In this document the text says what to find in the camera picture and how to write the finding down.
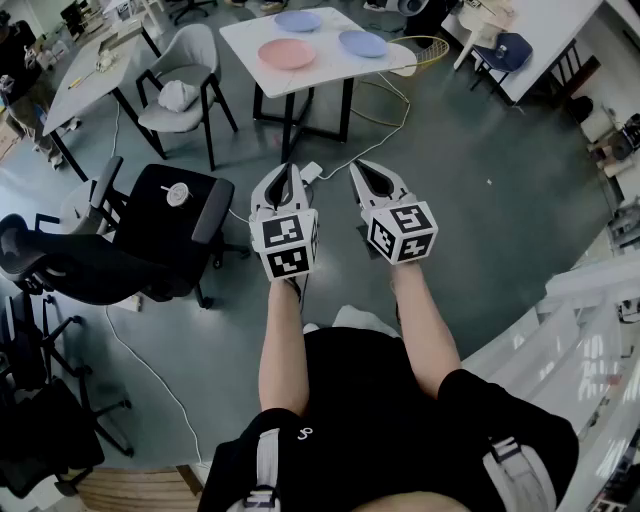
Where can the white power adapter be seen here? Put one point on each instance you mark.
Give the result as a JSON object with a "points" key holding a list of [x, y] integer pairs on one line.
{"points": [[312, 171]]}

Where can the wooden platform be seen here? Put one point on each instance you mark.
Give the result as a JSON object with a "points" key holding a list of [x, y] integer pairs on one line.
{"points": [[130, 487]]}

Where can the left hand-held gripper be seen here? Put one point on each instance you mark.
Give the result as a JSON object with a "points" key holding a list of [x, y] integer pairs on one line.
{"points": [[282, 235]]}

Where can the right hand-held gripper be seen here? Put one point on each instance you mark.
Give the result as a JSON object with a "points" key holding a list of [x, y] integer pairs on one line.
{"points": [[400, 230]]}

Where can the yellow pencil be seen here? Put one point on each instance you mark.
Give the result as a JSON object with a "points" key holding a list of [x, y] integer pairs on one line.
{"points": [[80, 81]]}

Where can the black office chair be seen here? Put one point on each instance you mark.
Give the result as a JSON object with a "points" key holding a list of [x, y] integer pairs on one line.
{"points": [[192, 10], [165, 225], [30, 400]]}

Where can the grey upholstered chair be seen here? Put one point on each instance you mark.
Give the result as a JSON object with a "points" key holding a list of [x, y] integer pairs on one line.
{"points": [[192, 50]]}

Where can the person's right forearm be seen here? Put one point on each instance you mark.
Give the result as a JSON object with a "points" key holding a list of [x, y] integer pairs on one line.
{"points": [[425, 330]]}

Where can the white flower bunch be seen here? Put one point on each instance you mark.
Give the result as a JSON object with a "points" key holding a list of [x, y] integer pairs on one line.
{"points": [[106, 62]]}

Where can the blue chair with white frame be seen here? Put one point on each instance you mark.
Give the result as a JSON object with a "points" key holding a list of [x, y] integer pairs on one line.
{"points": [[502, 52]]}

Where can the pink big plate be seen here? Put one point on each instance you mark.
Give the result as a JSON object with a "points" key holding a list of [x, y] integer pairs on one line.
{"points": [[286, 54]]}

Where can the flat framed tray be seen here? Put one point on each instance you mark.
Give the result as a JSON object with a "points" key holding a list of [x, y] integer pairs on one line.
{"points": [[120, 37]]}

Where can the grey table with black legs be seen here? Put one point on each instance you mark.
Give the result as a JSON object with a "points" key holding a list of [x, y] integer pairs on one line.
{"points": [[90, 92]]}

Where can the person's grey trousers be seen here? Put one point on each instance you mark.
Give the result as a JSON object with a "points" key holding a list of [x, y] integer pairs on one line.
{"points": [[360, 320]]}

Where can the blue big plate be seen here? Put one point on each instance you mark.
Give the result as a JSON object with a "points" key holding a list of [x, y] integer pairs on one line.
{"points": [[298, 21], [362, 43]]}

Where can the person's black shirt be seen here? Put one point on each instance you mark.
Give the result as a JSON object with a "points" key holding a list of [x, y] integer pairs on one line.
{"points": [[370, 425]]}

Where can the person's left forearm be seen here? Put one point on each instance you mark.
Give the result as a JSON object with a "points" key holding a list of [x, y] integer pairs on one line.
{"points": [[282, 350]]}

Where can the grey chair with black frame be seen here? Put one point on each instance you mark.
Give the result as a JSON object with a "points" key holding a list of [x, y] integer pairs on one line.
{"points": [[80, 205]]}

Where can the white cloth bundle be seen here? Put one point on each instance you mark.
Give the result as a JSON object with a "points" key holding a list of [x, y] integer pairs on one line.
{"points": [[177, 96]]}

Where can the white marble table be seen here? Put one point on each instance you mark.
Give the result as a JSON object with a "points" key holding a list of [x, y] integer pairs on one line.
{"points": [[325, 75]]}

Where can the white round lidded cup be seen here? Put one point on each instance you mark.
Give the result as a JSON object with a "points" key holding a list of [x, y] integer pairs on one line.
{"points": [[176, 195]]}

